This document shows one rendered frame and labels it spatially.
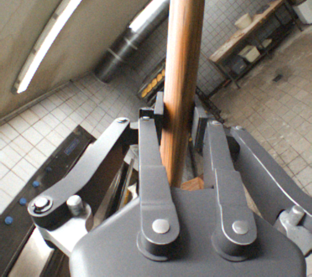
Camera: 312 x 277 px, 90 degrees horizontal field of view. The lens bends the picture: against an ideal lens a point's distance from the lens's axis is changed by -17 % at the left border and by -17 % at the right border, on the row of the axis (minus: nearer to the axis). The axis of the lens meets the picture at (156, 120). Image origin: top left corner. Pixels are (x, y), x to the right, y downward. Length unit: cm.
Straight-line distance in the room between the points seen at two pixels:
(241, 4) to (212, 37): 118
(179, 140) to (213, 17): 515
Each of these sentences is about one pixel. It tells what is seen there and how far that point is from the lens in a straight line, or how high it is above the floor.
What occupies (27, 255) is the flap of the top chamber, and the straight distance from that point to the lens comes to 135.
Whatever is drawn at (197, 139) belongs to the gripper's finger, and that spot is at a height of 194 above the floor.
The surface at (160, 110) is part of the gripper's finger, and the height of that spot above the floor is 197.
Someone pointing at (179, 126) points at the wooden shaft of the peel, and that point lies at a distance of 18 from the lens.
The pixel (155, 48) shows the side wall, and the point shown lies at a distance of 515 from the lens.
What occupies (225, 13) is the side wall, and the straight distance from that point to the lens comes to 539.
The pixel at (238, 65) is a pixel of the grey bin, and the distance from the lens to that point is 478.
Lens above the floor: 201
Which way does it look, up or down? 15 degrees down
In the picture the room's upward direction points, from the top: 48 degrees counter-clockwise
